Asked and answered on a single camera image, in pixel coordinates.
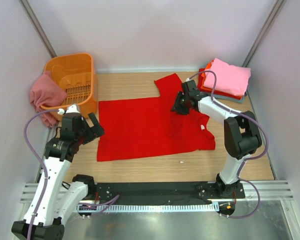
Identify red t shirt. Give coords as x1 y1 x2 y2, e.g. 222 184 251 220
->
96 73 216 162
197 73 244 100

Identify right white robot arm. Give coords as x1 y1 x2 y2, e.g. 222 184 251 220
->
171 80 262 198

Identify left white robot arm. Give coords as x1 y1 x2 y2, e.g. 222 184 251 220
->
11 112 105 240

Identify folded red t shirt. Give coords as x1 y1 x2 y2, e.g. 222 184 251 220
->
197 73 244 100

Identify orange plastic basket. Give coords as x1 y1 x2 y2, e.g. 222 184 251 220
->
41 52 98 118

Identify dusty pink t shirt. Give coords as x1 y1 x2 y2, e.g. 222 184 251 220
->
29 70 68 113

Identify folded pink t shirt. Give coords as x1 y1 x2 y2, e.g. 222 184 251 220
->
204 58 251 97

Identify folded grey t shirt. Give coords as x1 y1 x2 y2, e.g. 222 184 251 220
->
213 93 245 104

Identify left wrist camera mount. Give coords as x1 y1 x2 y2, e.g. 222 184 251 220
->
57 103 82 117

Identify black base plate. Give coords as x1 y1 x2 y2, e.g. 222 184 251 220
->
95 181 246 201

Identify white slotted cable duct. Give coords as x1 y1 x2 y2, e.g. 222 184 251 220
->
76 202 219 214

